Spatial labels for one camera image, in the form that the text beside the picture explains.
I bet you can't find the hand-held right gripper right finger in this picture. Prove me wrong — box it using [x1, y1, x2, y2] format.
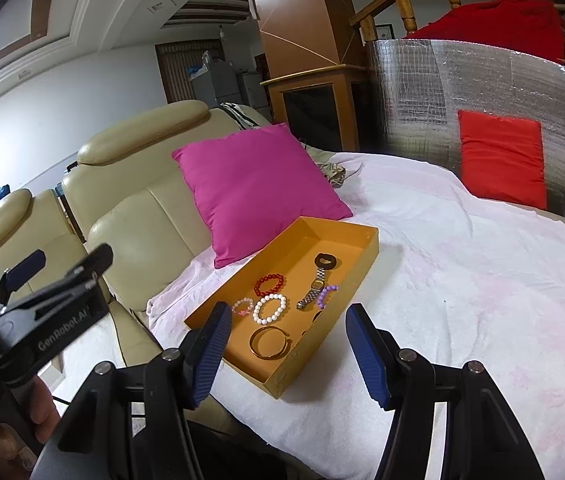
[345, 303, 545, 480]

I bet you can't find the black bracelet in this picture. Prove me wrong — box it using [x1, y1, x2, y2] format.
[301, 309, 327, 337]

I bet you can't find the white refrigerator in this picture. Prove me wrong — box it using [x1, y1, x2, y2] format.
[190, 60, 263, 108]

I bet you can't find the patterned beige cloth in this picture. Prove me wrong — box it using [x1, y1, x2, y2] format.
[319, 160, 363, 188]

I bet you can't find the striped cloth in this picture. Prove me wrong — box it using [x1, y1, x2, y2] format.
[220, 102, 263, 128]

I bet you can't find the silver foil panel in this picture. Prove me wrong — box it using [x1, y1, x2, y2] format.
[365, 37, 565, 216]

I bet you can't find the wooden column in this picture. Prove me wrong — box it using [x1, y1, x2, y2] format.
[240, 0, 365, 81]

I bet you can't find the brown curtain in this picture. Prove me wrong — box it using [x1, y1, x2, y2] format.
[155, 40, 223, 106]

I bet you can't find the gold bangle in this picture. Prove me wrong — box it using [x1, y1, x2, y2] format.
[248, 326, 291, 359]

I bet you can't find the red pillow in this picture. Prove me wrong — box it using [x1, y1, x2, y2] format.
[457, 109, 549, 211]

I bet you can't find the purple bead bracelet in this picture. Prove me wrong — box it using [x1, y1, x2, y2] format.
[315, 285, 339, 309]

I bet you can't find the silver metal wristwatch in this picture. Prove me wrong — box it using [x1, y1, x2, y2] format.
[296, 266, 328, 311]

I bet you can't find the orange cardboard box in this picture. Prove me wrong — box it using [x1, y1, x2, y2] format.
[184, 216, 379, 401]

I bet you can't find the beige leather sofa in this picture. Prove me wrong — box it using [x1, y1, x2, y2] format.
[60, 100, 283, 366]

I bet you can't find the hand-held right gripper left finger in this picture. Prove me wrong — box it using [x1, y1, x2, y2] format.
[37, 301, 236, 480]

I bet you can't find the person's left hand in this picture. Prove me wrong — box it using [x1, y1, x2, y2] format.
[0, 375, 62, 476]

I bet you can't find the red bead bracelet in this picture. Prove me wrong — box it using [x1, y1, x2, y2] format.
[254, 272, 286, 300]

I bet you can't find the cream leather sofa seat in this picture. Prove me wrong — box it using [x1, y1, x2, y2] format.
[0, 187, 88, 311]

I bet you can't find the pale pink blanket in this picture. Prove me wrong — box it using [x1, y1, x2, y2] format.
[147, 150, 565, 480]

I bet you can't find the pink pillow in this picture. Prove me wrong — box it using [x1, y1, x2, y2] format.
[171, 122, 354, 269]

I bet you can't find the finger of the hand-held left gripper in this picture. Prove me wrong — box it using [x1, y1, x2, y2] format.
[0, 244, 114, 320]
[0, 249, 46, 307]

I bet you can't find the red blanket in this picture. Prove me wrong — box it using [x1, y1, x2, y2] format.
[407, 0, 565, 63]

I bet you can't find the wooden cabinet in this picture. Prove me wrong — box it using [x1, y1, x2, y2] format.
[261, 64, 370, 153]

